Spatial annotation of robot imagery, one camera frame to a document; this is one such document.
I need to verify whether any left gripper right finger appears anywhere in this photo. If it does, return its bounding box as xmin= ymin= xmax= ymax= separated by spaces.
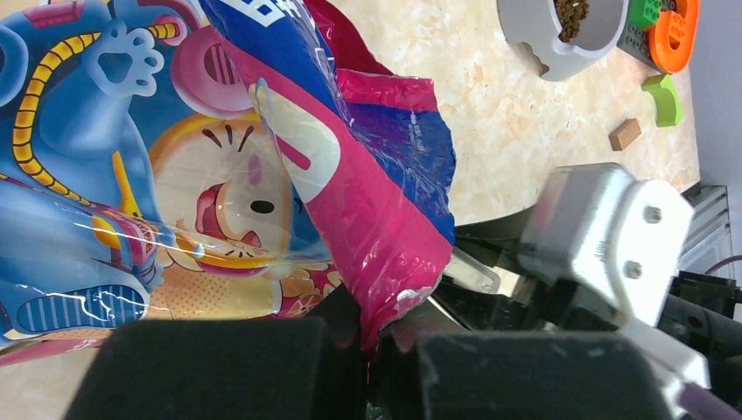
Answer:
xmin=376 ymin=299 xmax=670 ymax=419

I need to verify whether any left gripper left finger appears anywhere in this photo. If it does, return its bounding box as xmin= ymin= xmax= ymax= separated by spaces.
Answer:
xmin=66 ymin=288 xmax=368 ymax=419

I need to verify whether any colourful pet food bag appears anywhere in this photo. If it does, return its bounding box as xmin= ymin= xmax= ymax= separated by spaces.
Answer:
xmin=1 ymin=1 xmax=456 ymax=366

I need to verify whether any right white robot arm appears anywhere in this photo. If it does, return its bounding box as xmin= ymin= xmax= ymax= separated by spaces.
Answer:
xmin=517 ymin=163 xmax=711 ymax=419

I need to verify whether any grey double pet bowl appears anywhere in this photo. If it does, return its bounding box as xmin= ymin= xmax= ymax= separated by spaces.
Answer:
xmin=497 ymin=0 xmax=629 ymax=81

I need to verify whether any brown pet food kibble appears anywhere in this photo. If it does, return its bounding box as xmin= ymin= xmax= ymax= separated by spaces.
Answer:
xmin=554 ymin=0 xmax=590 ymax=43

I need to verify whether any small wooden block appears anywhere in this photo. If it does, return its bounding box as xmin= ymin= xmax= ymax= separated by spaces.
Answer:
xmin=608 ymin=118 xmax=642 ymax=151

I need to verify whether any green curved toy piece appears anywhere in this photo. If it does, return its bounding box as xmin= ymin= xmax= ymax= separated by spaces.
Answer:
xmin=641 ymin=74 xmax=684 ymax=128

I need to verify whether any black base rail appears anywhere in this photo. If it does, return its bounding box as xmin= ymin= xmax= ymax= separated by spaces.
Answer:
xmin=455 ymin=184 xmax=741 ymax=319

